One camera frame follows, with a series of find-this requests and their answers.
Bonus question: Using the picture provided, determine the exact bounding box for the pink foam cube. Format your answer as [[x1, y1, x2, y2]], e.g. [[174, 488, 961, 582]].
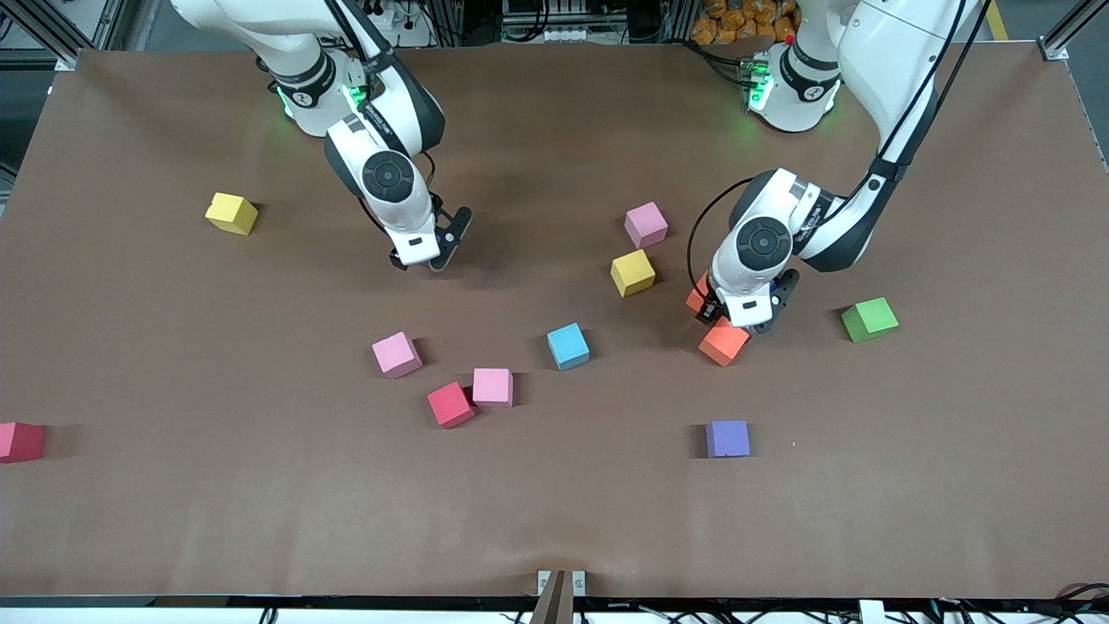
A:
[[472, 367, 514, 408], [372, 331, 424, 380], [624, 201, 670, 250]]

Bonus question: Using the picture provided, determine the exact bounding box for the yellow foam cube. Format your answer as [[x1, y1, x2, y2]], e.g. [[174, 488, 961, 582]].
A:
[[610, 249, 657, 298], [204, 192, 260, 237]]

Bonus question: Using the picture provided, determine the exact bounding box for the purple foam cube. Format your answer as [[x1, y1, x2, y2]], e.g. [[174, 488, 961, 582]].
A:
[[705, 419, 751, 458]]

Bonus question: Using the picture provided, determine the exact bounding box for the blue foam cube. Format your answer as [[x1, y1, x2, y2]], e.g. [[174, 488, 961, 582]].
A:
[[546, 322, 591, 372]]

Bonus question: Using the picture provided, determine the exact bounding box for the red foam cube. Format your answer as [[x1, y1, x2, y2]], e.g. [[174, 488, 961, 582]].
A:
[[0, 421, 47, 464], [426, 381, 477, 430]]

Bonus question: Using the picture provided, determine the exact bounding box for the green foam cube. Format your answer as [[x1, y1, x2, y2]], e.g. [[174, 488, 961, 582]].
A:
[[840, 296, 900, 343]]

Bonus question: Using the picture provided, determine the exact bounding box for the white power strip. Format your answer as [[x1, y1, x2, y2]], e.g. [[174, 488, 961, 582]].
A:
[[347, 3, 417, 32], [504, 24, 607, 44]]

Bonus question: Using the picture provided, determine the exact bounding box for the brown table cover sheet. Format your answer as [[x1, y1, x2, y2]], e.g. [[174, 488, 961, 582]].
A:
[[0, 42, 1109, 601]]

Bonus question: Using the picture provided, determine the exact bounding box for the orange fruit net bag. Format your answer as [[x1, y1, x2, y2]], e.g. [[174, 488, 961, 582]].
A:
[[691, 0, 800, 46]]

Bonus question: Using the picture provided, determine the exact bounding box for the silver metal mounting bracket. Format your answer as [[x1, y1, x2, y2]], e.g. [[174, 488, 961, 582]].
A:
[[537, 569, 587, 598]]

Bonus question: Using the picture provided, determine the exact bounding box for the brown tapered post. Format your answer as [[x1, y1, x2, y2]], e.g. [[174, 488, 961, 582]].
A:
[[529, 569, 575, 624]]

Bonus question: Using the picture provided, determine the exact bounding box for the aluminium frame profile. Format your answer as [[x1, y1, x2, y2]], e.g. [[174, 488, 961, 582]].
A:
[[1037, 0, 1109, 62], [0, 0, 131, 72]]

